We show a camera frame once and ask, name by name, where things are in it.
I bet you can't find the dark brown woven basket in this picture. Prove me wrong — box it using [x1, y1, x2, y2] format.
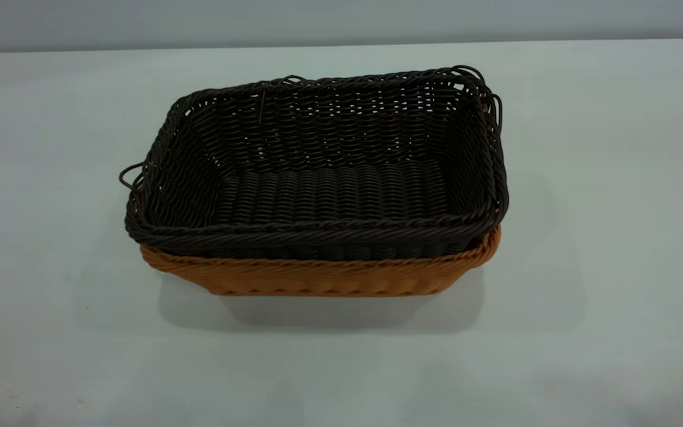
[119, 65, 510, 262]

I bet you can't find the orange-brown woven basket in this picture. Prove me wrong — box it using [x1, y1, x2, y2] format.
[140, 224, 503, 297]

